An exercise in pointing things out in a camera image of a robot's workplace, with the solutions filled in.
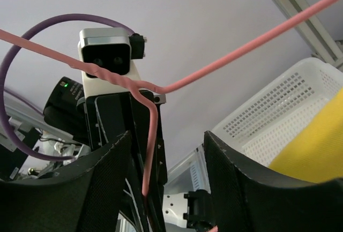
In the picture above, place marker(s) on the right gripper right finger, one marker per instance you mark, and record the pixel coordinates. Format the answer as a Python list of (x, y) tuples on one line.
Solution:
[(248, 196)]

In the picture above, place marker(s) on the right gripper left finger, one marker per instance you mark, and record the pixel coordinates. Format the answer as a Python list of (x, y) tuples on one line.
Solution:
[(82, 196)]

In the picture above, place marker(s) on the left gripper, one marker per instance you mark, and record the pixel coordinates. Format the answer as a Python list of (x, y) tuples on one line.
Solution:
[(108, 117)]

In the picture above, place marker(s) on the yellow trousers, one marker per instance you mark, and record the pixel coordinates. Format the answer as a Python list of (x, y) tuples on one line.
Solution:
[(315, 154)]

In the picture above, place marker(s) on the pink wire hanger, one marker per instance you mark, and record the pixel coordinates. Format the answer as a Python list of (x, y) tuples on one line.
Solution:
[(134, 86)]

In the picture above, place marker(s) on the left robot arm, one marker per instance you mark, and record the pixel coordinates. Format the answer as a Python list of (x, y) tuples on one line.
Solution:
[(65, 110)]

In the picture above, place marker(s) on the white plastic basket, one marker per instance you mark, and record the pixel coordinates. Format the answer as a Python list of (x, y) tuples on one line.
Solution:
[(262, 126)]

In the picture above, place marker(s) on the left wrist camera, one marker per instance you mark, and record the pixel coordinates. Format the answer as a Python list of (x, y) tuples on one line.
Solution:
[(112, 48)]

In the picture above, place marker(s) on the left aluminium frame post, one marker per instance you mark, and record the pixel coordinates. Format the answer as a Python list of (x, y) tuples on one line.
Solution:
[(312, 31)]

